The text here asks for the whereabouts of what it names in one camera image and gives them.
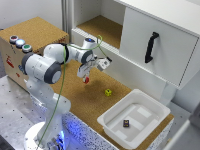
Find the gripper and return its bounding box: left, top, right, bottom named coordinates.
left=76, top=58, right=102, bottom=80

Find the green button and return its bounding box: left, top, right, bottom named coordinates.
left=21, top=43, right=33, bottom=54

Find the white cabinet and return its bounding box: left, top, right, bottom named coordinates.
left=61, top=0, right=200, bottom=108

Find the black door handle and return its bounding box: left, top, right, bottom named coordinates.
left=144, top=31, right=160, bottom=64

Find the white sliding door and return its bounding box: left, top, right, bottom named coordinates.
left=118, top=6, right=200, bottom=89

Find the blue button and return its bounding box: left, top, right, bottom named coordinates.
left=15, top=38, right=27, bottom=49

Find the white plastic box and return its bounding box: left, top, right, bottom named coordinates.
left=96, top=88, right=172, bottom=150

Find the purple block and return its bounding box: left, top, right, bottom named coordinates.
left=122, top=119, right=132, bottom=129

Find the yellow block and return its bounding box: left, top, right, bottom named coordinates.
left=104, top=88, right=113, bottom=98

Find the red button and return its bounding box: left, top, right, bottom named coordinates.
left=9, top=34, right=20, bottom=45

